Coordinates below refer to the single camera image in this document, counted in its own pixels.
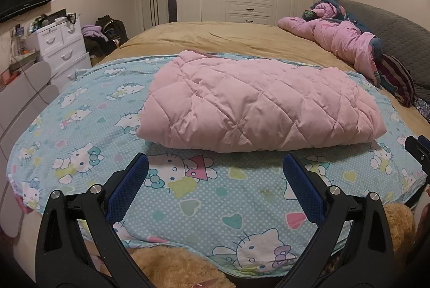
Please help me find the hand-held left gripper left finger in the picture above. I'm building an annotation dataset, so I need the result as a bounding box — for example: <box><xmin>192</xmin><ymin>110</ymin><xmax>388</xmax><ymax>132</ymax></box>
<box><xmin>35</xmin><ymin>152</ymin><xmax>150</xmax><ymax>288</ymax></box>

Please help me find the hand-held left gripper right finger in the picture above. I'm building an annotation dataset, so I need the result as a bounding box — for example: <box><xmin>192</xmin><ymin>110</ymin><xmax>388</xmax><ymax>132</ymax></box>
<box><xmin>282</xmin><ymin>154</ymin><xmax>395</xmax><ymax>288</ymax></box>

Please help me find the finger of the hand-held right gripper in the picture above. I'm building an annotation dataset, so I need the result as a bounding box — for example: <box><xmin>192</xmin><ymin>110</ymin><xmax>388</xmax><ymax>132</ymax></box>
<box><xmin>405</xmin><ymin>135</ymin><xmax>430</xmax><ymax>174</ymax></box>

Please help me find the pink quilted jacket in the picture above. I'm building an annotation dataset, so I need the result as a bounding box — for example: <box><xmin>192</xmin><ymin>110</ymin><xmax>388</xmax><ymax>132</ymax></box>
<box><xmin>139</xmin><ymin>50</ymin><xmax>387</xmax><ymax>152</ymax></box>

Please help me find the dark clothes pile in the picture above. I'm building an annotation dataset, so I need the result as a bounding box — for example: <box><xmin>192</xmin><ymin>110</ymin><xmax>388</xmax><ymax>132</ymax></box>
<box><xmin>83</xmin><ymin>36</ymin><xmax>118</xmax><ymax>56</ymax></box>

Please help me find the floral patterned cloth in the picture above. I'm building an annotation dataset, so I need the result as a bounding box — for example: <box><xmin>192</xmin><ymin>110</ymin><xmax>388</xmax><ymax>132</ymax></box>
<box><xmin>413</xmin><ymin>96</ymin><xmax>430</xmax><ymax>124</ymax></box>

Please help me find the dark striped cloth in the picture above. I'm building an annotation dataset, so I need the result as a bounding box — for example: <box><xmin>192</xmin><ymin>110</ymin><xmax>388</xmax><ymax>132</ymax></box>
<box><xmin>378</xmin><ymin>54</ymin><xmax>415</xmax><ymax>107</ymax></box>

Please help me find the cartoon printed blue blanket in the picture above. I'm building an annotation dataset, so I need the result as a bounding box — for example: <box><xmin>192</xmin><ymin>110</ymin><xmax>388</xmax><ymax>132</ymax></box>
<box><xmin>7</xmin><ymin>53</ymin><xmax>427</xmax><ymax>277</ymax></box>

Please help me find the grey quilted headboard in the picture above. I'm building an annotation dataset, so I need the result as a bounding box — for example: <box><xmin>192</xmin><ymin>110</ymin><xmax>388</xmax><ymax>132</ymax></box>
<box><xmin>331</xmin><ymin>0</ymin><xmax>430</xmax><ymax>100</ymax></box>

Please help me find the pink puffer coat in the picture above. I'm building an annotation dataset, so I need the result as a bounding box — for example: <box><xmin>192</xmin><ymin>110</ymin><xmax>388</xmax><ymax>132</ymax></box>
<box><xmin>277</xmin><ymin>2</ymin><xmax>384</xmax><ymax>87</ymax></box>

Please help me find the white drawer cabinet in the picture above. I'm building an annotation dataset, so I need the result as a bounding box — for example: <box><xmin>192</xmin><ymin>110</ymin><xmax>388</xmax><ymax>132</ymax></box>
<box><xmin>32</xmin><ymin>9</ymin><xmax>92</xmax><ymax>90</ymax></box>

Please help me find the purple cloth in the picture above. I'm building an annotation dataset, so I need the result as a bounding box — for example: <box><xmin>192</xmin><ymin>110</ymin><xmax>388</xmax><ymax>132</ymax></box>
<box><xmin>81</xmin><ymin>25</ymin><xmax>107</xmax><ymax>39</ymax></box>

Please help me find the cluttered desk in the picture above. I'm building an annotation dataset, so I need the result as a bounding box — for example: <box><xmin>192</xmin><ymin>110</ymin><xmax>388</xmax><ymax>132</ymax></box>
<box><xmin>0</xmin><ymin>22</ymin><xmax>42</xmax><ymax>80</ymax></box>

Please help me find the tan bed cover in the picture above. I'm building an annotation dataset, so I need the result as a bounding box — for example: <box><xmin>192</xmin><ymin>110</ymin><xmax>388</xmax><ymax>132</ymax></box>
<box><xmin>91</xmin><ymin>21</ymin><xmax>430</xmax><ymax>137</ymax></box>

